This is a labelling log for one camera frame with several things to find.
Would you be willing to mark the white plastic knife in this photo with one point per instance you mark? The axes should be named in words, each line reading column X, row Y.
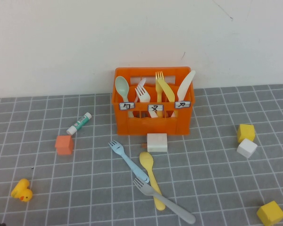
column 185, row 87

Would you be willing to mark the paper label fork character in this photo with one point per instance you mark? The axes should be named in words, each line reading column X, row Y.
column 155, row 108

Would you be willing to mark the paper label spoon character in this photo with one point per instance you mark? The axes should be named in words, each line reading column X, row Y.
column 127, row 106

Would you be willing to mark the yellow rubber duck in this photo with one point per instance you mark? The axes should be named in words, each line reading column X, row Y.
column 22, row 191

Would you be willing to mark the yellow plastic fork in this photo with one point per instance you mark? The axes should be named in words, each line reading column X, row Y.
column 159, row 91

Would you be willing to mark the paper label knife character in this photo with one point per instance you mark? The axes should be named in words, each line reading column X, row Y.
column 182, row 105

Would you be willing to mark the yellow plastic spoon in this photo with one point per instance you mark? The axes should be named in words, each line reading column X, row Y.
column 146, row 160

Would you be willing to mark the grey plastic fork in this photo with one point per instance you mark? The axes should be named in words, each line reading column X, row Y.
column 169, row 202

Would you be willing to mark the white fork in crate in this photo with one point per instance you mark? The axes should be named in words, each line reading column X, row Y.
column 142, row 82

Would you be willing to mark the light blue plastic fork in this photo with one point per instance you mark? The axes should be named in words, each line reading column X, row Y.
column 129, row 162

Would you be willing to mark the white eraser block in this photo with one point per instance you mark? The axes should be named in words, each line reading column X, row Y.
column 157, row 142

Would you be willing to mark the yellow plastic knife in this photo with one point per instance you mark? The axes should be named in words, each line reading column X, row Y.
column 167, row 91

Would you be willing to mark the white foam cube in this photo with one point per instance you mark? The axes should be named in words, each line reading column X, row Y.
column 247, row 148

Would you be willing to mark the orange foam block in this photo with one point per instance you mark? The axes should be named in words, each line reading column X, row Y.
column 64, row 145

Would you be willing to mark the yellow foam cube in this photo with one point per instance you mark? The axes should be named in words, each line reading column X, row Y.
column 271, row 213
column 246, row 133

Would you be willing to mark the green white glue stick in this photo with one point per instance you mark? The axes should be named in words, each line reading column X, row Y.
column 79, row 123

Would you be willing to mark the orange plastic cutlery holder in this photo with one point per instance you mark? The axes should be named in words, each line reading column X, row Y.
column 153, row 126

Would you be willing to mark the pale green plastic spoon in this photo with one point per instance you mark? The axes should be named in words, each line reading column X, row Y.
column 121, row 86

